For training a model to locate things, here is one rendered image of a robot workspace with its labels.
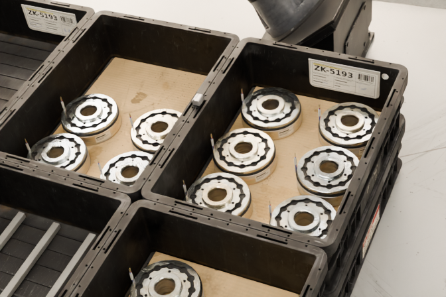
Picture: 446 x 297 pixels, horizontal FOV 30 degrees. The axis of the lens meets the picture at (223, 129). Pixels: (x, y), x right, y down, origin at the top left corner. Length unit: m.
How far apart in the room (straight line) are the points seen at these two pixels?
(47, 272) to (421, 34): 0.96
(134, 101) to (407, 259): 0.56
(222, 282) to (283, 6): 0.61
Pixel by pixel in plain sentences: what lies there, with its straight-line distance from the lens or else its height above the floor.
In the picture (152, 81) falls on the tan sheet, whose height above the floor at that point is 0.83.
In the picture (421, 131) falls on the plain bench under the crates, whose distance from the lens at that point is 1.61.
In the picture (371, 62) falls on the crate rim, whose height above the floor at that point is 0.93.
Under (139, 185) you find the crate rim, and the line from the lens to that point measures 1.24.
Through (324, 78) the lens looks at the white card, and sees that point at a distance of 1.45.
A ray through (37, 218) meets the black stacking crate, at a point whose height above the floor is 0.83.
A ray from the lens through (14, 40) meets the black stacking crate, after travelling 1.77.
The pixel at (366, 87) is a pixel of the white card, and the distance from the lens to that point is 1.43.
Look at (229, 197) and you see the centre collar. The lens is 1.28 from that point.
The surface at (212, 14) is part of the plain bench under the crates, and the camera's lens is 1.94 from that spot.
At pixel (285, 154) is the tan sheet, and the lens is 1.39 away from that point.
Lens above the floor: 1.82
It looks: 43 degrees down
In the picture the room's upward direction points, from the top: 9 degrees counter-clockwise
